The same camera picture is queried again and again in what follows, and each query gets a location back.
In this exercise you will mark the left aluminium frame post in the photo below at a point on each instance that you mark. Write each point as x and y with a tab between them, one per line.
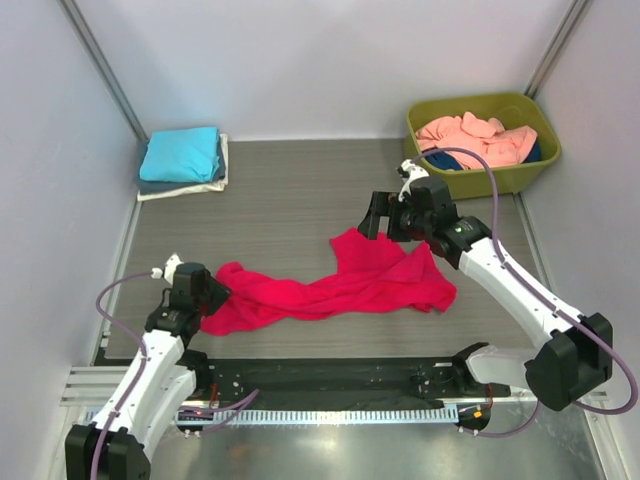
82	29

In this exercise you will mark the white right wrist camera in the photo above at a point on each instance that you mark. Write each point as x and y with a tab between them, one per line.
411	173

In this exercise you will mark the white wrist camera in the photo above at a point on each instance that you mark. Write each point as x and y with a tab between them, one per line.
411	173
168	271

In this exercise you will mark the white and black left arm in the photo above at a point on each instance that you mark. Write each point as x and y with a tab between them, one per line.
120	440

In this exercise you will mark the folded white t shirt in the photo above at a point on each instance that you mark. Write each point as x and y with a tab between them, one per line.
182	192

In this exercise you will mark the right aluminium frame post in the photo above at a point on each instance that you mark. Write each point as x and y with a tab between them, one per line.
561	38

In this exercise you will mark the dark blue t shirt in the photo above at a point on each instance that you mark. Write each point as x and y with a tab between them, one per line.
445	161

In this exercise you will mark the aluminium frame post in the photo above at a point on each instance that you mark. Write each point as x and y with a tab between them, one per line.
561	38
82	29

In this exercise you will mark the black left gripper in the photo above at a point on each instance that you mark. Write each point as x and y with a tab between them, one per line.
211	293

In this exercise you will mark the olive green plastic bin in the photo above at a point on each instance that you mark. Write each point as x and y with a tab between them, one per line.
513	110

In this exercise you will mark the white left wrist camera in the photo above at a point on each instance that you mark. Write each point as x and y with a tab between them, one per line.
168	271

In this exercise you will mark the aluminium front rail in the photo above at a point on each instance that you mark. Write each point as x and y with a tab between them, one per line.
97	383

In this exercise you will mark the red t shirt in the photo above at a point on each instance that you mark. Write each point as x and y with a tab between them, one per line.
372	276

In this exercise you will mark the white slotted cable duct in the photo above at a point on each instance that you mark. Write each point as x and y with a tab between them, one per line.
446	415

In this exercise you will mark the folded turquoise t shirt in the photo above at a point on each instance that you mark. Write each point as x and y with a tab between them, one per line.
181	156

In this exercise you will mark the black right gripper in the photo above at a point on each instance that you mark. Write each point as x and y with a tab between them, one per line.
395	220

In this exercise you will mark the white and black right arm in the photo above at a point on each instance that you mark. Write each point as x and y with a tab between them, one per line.
569	357

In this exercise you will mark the peach t shirt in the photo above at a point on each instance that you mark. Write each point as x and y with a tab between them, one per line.
489	139

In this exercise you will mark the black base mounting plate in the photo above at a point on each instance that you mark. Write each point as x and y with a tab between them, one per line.
341	384

